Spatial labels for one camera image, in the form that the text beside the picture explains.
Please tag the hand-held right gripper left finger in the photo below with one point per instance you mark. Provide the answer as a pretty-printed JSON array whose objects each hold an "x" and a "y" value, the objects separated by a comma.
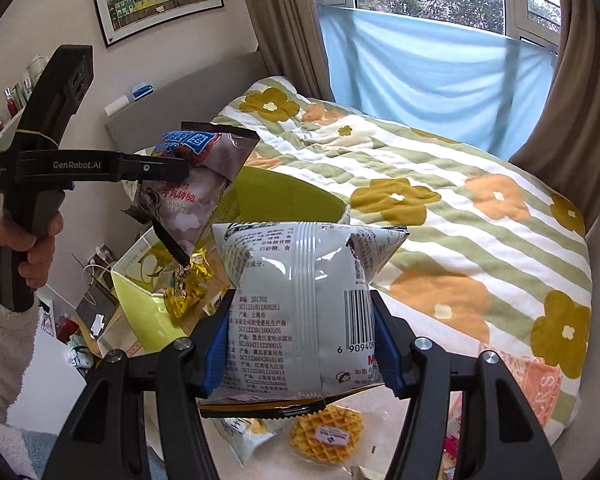
[{"x": 215, "y": 350}]

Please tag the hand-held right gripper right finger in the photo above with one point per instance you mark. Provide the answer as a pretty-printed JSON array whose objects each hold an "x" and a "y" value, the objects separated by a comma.
[{"x": 392, "y": 355}]

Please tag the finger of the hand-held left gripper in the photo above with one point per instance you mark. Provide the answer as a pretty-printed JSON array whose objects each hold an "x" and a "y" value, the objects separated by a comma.
[{"x": 155, "y": 168}]

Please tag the purple snack packet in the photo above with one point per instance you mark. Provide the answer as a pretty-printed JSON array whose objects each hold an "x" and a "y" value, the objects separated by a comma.
[{"x": 205, "y": 185}]

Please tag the gold foil candy packet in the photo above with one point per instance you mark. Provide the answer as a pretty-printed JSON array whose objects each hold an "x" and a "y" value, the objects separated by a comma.
[{"x": 190, "y": 287}]

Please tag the round waffle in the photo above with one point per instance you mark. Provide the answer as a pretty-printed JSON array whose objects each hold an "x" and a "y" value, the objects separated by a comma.
[{"x": 325, "y": 432}]

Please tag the silver snack packet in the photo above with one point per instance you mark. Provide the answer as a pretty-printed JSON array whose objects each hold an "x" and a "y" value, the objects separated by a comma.
[{"x": 300, "y": 290}]

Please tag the green cardboard box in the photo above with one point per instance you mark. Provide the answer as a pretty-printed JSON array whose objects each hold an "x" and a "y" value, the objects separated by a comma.
[{"x": 285, "y": 195}]

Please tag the person's left forearm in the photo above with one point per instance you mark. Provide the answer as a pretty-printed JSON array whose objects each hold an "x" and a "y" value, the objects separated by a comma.
[{"x": 0, "y": 360}]

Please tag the person's left hand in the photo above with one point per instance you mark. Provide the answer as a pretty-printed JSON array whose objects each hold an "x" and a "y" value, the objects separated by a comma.
[{"x": 40, "y": 260}]

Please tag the red bottle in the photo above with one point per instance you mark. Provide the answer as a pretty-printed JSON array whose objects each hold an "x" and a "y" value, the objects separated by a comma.
[{"x": 11, "y": 101}]

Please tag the small white box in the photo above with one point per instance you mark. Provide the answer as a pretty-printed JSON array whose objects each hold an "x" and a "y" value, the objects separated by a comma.
[{"x": 116, "y": 106}]

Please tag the small blue object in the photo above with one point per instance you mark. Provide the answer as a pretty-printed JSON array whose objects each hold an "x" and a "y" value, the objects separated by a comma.
[{"x": 142, "y": 91}]

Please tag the grey bed headboard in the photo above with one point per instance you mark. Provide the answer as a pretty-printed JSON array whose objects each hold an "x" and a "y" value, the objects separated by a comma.
[{"x": 200, "y": 95}]

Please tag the white and yellow snack packet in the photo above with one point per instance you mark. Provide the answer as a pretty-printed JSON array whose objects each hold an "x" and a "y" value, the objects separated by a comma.
[{"x": 245, "y": 435}]

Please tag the white bottle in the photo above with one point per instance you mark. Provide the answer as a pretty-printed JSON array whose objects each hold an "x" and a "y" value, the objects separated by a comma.
[{"x": 36, "y": 75}]

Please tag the small pink snack packet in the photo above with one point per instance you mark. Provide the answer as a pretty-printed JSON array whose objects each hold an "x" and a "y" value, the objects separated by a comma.
[{"x": 452, "y": 455}]

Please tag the floral striped quilt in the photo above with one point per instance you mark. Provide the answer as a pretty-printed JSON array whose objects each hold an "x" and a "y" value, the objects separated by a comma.
[{"x": 455, "y": 220}]

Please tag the pink floral cloth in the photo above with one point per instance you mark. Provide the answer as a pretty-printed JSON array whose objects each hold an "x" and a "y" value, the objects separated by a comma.
[{"x": 540, "y": 385}]

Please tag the narrow brown curtain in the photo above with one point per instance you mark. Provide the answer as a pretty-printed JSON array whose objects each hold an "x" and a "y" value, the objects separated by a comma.
[{"x": 285, "y": 25}]

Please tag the light blue cloth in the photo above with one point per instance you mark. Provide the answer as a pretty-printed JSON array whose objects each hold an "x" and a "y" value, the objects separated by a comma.
[{"x": 420, "y": 70}]

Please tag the wide brown curtain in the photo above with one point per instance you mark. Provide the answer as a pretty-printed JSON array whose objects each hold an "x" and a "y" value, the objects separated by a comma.
[{"x": 575, "y": 125}]

